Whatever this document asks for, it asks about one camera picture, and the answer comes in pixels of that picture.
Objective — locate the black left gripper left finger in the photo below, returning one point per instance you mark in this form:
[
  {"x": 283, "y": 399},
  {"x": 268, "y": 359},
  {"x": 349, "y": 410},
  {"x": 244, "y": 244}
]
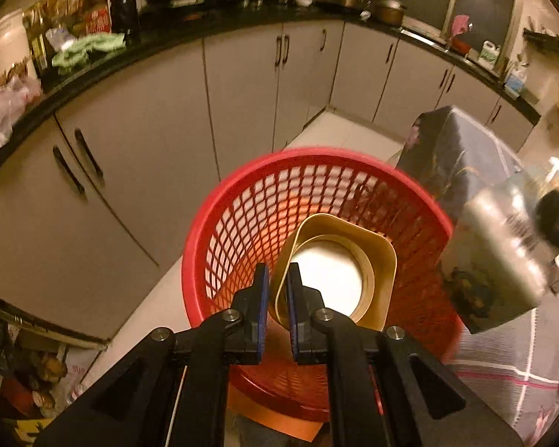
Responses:
[{"x": 171, "y": 389}]

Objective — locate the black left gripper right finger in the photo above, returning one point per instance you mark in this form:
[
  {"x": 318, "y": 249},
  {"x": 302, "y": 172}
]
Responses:
[{"x": 385, "y": 388}]

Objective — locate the silver foil snack bag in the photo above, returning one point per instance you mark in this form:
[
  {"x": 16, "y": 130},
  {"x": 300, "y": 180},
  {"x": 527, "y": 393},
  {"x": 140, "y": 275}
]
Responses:
[{"x": 497, "y": 266}]

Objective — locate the tan paper cup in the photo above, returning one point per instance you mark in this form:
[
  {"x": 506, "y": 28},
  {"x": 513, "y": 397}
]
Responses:
[{"x": 354, "y": 270}]

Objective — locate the lower kitchen cabinets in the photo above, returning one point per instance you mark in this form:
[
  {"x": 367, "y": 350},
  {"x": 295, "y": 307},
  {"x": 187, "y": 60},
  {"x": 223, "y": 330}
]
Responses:
[{"x": 100, "y": 180}]

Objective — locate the grey patterned tablecloth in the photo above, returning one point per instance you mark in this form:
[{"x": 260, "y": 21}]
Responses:
[{"x": 514, "y": 368}]

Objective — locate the orange stool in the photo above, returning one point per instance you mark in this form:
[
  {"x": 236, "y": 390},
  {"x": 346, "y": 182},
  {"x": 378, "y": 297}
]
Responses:
[{"x": 300, "y": 429}]

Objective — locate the blue white carton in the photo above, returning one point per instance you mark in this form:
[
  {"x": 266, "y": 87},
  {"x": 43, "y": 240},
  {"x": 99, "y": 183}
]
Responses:
[{"x": 515, "y": 81}]

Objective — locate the white detergent jug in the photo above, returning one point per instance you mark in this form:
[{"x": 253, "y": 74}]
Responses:
[{"x": 489, "y": 55}]

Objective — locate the red plastic mesh basket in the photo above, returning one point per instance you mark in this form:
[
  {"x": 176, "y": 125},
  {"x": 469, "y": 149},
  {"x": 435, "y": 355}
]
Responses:
[{"x": 383, "y": 235}]

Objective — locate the pink cloth on tap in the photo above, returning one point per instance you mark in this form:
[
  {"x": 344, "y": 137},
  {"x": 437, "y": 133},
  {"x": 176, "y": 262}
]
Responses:
[{"x": 461, "y": 24}]

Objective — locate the steel pot with lid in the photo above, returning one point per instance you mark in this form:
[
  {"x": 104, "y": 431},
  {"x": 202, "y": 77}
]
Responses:
[{"x": 389, "y": 12}]

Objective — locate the clear plastic bags pile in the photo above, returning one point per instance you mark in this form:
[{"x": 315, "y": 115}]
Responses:
[{"x": 15, "y": 98}]

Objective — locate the green cloth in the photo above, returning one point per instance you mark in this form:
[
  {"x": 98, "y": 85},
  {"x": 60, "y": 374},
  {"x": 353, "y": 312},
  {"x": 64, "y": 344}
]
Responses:
[{"x": 80, "y": 51}]

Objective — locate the dark soy sauce bottle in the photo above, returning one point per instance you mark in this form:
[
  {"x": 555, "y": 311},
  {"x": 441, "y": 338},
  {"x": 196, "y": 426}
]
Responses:
[{"x": 125, "y": 20}]

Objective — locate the red label sauce bottle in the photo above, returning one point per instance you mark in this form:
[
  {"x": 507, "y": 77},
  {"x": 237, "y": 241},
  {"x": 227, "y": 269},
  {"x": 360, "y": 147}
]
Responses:
[{"x": 96, "y": 16}]

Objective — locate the white rice cooker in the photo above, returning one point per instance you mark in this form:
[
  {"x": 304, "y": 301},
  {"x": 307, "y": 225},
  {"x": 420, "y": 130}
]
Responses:
[{"x": 14, "y": 45}]

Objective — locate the black wall shelf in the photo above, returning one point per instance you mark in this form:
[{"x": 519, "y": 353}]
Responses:
[{"x": 543, "y": 41}]

